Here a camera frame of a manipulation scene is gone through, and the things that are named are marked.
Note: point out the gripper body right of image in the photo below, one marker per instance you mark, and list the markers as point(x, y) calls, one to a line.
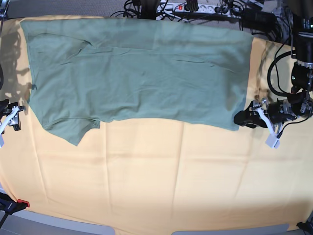
point(271, 115)

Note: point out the gripper body left of image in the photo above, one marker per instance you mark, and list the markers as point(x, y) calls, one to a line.
point(11, 113)

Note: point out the green T-shirt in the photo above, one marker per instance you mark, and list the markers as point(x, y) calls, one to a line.
point(88, 71)

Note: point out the blue clamp with red tip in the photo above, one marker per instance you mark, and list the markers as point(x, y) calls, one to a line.
point(9, 206)

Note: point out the black power adapter brick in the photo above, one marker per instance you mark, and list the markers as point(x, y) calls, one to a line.
point(254, 18)

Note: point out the black clamp right corner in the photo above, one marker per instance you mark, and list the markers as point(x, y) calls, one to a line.
point(307, 226)

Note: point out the yellow table cloth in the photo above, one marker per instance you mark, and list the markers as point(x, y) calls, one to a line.
point(157, 176)

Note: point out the white power strip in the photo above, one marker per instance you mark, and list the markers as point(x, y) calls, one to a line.
point(184, 8)

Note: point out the white wrist camera left of image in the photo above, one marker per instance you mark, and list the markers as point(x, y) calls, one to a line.
point(1, 141)

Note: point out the white wrist camera of image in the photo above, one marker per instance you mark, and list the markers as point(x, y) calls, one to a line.
point(272, 141)
point(1, 141)

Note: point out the white wrist camera right of image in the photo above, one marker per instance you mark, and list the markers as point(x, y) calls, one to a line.
point(272, 141)

